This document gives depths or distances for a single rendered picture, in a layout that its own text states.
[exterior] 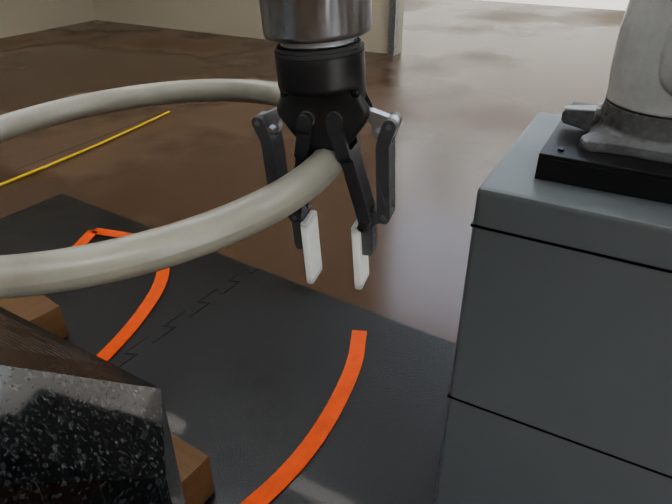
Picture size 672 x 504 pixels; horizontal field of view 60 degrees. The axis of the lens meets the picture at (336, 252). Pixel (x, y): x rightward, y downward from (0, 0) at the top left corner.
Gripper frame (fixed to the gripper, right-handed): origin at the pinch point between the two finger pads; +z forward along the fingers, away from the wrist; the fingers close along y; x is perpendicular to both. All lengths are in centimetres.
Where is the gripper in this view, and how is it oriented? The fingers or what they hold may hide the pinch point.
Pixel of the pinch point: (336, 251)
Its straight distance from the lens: 57.7
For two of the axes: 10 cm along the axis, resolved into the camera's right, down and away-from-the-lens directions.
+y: -9.5, -1.0, 3.0
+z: 0.7, 8.6, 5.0
